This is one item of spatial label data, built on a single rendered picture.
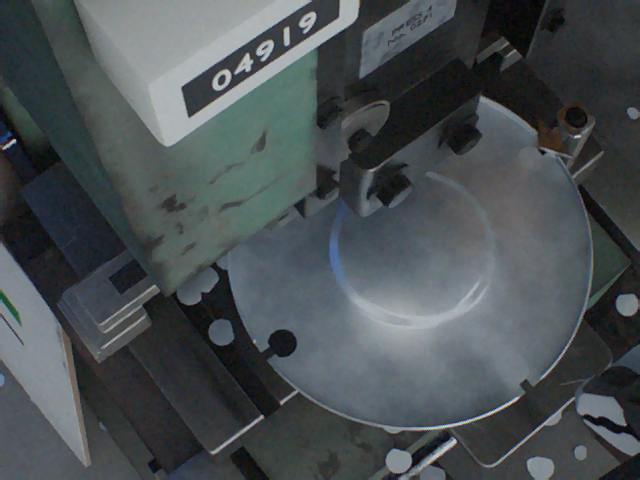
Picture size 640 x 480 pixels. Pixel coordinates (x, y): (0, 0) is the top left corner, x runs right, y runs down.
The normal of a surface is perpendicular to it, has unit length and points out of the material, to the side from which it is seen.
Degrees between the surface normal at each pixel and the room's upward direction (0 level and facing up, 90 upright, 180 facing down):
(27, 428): 0
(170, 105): 90
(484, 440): 0
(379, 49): 90
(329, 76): 90
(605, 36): 0
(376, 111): 90
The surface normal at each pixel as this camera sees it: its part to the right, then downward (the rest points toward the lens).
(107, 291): 0.00, -0.33
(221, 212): 0.61, 0.75
